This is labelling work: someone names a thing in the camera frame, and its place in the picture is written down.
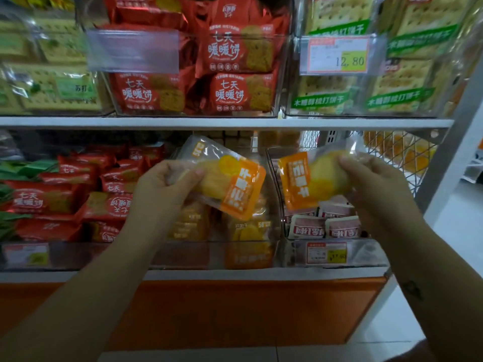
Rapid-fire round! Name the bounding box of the person's right hand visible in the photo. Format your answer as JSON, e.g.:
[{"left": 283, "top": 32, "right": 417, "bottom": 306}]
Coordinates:
[{"left": 338, "top": 153, "right": 425, "bottom": 242}]

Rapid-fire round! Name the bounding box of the person's left hand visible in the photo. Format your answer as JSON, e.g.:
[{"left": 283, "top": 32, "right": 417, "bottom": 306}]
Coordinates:
[{"left": 129, "top": 160, "right": 207, "bottom": 239}]

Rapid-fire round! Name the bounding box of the orange clear snack packet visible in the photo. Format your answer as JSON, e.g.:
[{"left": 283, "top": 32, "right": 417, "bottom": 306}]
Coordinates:
[
  {"left": 278, "top": 141, "right": 366, "bottom": 212},
  {"left": 168, "top": 134, "right": 267, "bottom": 222}
]

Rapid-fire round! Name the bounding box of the person's left forearm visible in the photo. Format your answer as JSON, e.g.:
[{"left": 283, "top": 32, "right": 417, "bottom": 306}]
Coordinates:
[{"left": 0, "top": 218, "right": 171, "bottom": 362}]

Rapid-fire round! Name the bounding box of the person's right forearm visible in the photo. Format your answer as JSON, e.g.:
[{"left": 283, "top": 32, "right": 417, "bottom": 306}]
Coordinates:
[{"left": 372, "top": 216, "right": 483, "bottom": 362}]

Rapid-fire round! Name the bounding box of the white red-label snack pack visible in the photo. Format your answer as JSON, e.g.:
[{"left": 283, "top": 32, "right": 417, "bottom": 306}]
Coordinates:
[
  {"left": 288, "top": 215, "right": 327, "bottom": 240},
  {"left": 325, "top": 216, "right": 361, "bottom": 239},
  {"left": 318, "top": 202, "right": 356, "bottom": 219},
  {"left": 284, "top": 206, "right": 318, "bottom": 224}
]

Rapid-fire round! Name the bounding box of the white upper shelf board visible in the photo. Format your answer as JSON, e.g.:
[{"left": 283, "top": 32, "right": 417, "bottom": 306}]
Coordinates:
[{"left": 0, "top": 116, "right": 454, "bottom": 131}]

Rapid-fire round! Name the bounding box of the white shelf board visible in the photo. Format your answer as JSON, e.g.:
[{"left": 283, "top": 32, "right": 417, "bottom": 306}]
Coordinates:
[
  {"left": 0, "top": 266, "right": 392, "bottom": 284},
  {"left": 0, "top": 116, "right": 454, "bottom": 131}
]

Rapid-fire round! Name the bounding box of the heap of orange snack bags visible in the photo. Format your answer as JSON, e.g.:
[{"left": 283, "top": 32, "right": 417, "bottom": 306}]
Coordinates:
[{"left": 168, "top": 198, "right": 281, "bottom": 269}]

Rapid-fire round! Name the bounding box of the clear plastic display bin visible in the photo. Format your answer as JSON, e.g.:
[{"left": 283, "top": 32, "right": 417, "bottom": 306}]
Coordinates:
[{"left": 266, "top": 145, "right": 390, "bottom": 269}]

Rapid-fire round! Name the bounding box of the small red-framed price tag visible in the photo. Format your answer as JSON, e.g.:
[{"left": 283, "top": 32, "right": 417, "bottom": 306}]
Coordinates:
[{"left": 306, "top": 242, "right": 348, "bottom": 265}]

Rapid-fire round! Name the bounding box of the white lower shelf board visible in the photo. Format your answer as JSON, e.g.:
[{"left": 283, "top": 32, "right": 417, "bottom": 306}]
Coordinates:
[{"left": 0, "top": 266, "right": 392, "bottom": 284}]

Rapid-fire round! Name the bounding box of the price tag with yellow patch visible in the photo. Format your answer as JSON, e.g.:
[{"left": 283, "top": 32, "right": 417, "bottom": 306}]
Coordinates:
[{"left": 299, "top": 34, "right": 388, "bottom": 76}]

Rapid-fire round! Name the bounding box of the pile of small red biscuit packs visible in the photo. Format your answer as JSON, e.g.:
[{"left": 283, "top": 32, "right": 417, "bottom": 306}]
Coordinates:
[{"left": 3, "top": 144, "right": 167, "bottom": 244}]

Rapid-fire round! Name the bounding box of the stack of green-banded cracker packs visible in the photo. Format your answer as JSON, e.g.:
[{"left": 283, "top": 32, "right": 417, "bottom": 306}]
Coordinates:
[{"left": 290, "top": 0, "right": 483, "bottom": 116}]

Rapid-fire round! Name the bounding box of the pile of large red biscuit packs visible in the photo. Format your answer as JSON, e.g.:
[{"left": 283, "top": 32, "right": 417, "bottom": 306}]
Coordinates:
[{"left": 102, "top": 0, "right": 292, "bottom": 116}]

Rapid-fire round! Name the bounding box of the orange shelf base panel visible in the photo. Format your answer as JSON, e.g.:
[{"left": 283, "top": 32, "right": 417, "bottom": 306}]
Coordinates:
[{"left": 0, "top": 277, "right": 389, "bottom": 353}]

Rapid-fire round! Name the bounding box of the empty clear label holder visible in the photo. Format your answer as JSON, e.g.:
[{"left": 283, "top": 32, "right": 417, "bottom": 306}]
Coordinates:
[{"left": 86, "top": 29, "right": 180, "bottom": 74}]

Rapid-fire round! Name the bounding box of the heap of green snack packs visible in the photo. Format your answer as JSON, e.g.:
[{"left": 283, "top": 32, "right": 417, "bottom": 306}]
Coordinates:
[{"left": 0, "top": 159, "right": 59, "bottom": 240}]

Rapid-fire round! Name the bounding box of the faded price tag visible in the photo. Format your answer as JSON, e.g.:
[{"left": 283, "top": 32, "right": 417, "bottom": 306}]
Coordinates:
[{"left": 2, "top": 243, "right": 50, "bottom": 269}]

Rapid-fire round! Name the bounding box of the stack of yellow-green cracker packs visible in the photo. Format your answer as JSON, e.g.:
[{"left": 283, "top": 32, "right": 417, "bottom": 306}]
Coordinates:
[{"left": 0, "top": 0, "right": 112, "bottom": 114}]

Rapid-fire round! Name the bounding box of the wire mesh side panel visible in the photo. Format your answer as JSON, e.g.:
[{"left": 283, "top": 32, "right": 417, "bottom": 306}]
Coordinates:
[{"left": 361, "top": 130, "right": 439, "bottom": 197}]

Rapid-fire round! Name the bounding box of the white shelf upright post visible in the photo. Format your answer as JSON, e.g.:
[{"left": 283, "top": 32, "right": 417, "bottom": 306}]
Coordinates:
[{"left": 414, "top": 58, "right": 483, "bottom": 224}]

